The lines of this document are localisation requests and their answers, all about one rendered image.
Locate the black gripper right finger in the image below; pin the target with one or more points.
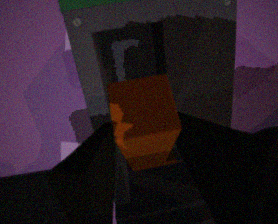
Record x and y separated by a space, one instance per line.
233 169

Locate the orange l-shaped part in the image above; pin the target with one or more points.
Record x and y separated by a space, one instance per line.
145 121

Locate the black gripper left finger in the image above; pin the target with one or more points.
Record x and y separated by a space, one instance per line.
79 190

